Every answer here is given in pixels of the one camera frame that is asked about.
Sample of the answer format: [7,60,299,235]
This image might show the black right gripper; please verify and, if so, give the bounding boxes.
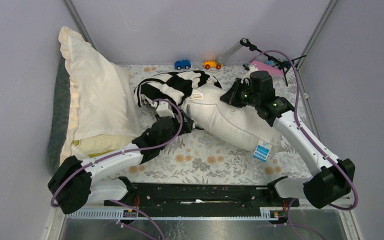
[220,77,261,108]

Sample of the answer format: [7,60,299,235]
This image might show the white pillow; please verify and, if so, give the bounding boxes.
[182,84,285,154]

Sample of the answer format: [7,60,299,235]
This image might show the black white striped pillowcase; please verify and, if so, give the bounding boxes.
[133,70,222,107]

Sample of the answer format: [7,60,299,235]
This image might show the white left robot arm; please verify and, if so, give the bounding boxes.
[47,117,194,214]

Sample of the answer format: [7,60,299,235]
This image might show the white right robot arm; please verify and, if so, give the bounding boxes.
[219,70,359,211]

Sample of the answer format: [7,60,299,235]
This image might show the blue white pillow label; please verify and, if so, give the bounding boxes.
[252,140,273,162]

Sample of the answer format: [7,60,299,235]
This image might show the cream ruffled pillow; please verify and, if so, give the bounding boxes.
[58,26,142,163]

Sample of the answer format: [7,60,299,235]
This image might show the yellow orange toy car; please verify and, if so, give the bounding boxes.
[202,61,223,70]

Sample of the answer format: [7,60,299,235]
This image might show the floral patterned table mat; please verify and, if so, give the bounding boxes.
[106,65,311,185]

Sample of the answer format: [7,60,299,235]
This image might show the pink plastic toy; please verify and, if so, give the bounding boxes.
[251,60,284,81]

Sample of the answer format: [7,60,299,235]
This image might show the blue toy car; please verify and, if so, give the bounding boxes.
[174,59,192,71]

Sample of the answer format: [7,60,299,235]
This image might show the cream yellow-trimmed cloth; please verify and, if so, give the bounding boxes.
[70,134,135,159]

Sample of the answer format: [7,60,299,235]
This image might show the dark green cushion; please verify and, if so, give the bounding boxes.
[47,57,71,173]

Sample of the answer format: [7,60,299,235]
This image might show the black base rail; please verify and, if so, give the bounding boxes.
[104,177,299,219]

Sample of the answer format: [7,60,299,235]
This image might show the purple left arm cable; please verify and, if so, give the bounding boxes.
[49,98,185,208]

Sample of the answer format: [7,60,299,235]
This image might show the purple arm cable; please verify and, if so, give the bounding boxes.
[244,49,360,212]
[49,98,185,208]

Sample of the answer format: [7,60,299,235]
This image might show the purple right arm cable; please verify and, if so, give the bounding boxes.
[244,49,360,212]

